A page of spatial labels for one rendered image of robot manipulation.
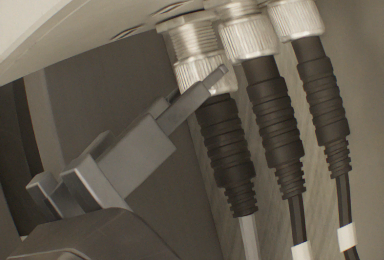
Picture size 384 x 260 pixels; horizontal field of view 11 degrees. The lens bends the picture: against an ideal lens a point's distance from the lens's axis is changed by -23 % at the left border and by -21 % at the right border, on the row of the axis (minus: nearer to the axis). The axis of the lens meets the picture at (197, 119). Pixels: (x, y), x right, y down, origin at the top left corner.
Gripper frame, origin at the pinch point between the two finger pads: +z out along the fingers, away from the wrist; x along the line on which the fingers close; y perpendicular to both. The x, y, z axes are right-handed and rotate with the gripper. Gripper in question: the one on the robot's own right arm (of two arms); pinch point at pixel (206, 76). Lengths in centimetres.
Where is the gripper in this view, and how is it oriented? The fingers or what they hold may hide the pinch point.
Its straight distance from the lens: 68.0
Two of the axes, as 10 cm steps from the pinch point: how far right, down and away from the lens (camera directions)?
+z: 6.1, -5.8, 5.3
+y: 5.9, 7.9, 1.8
